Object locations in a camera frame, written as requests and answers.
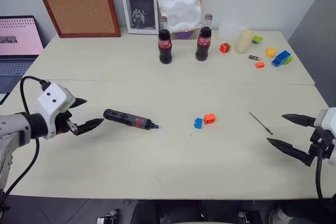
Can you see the open grey laptop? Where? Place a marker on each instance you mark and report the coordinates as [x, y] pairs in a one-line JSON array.
[[15, 45]]

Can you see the large blue toy brick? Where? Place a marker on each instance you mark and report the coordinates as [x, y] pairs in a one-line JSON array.
[[280, 58]]

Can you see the purple round object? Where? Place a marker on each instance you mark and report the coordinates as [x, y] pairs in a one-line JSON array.
[[184, 35]]

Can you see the white round object under table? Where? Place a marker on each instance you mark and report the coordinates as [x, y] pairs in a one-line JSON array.
[[282, 214]]

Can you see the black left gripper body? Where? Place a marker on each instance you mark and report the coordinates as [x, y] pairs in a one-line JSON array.
[[62, 123]]

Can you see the black gold battery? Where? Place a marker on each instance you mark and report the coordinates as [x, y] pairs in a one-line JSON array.
[[254, 57]]

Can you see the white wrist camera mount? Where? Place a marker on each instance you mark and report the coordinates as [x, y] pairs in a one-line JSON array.
[[326, 119], [52, 95]]

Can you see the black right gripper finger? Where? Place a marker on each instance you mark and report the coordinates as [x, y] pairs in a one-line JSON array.
[[291, 149], [302, 120]]

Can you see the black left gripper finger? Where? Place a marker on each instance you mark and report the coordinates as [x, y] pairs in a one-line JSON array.
[[89, 125], [78, 102]]

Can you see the small blue toy brick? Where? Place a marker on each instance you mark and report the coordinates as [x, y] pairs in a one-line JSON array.
[[198, 123]]

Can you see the graphic design book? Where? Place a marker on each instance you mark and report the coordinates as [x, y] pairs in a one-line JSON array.
[[139, 6]]

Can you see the black red electric screwdriver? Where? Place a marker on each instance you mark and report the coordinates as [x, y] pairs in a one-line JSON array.
[[126, 118]]

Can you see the yellow toy brick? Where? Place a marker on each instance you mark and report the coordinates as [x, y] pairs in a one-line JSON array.
[[270, 52]]

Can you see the cork board brown frame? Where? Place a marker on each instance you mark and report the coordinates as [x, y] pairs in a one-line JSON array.
[[76, 3]]

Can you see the black device under table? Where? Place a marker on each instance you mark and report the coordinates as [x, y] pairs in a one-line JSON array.
[[106, 218]]

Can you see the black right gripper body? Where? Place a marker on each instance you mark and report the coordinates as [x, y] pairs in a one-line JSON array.
[[320, 140]]

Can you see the thin metal screwdriver bit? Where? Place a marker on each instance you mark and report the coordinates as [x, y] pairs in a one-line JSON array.
[[260, 123]]

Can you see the glass cola bottle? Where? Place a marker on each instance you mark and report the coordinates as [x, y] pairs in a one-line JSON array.
[[165, 48], [203, 45]]

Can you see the small orange toy brick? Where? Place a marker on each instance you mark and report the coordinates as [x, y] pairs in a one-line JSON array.
[[260, 65]]

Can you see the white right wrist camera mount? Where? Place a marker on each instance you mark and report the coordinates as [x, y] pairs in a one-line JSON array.
[[326, 119]]

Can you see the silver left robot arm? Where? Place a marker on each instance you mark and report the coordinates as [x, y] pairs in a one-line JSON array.
[[11, 129]]

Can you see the green blue toy brick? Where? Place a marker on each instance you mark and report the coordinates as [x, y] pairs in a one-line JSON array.
[[258, 39]]

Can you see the red-orange toy block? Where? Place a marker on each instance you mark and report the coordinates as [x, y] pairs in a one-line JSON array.
[[225, 48]]

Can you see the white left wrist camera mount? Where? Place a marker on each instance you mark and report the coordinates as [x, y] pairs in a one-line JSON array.
[[52, 95]]

